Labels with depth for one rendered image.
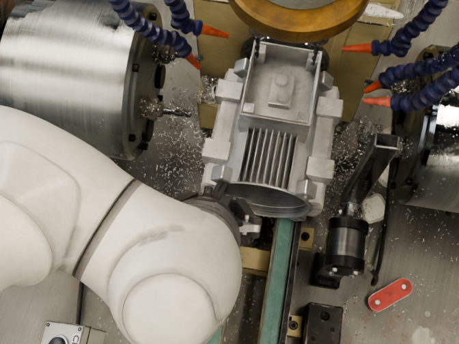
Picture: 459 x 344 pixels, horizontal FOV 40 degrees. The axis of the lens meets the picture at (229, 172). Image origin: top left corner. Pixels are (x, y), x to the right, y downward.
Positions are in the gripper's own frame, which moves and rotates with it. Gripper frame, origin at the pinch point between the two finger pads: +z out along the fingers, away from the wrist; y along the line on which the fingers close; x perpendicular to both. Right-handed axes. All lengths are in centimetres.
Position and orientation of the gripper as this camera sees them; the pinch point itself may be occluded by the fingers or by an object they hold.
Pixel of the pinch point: (219, 196)
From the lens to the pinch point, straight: 87.3
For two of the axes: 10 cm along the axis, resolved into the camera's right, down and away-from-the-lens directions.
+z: 0.9, -1.8, 9.8
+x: -1.4, 9.7, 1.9
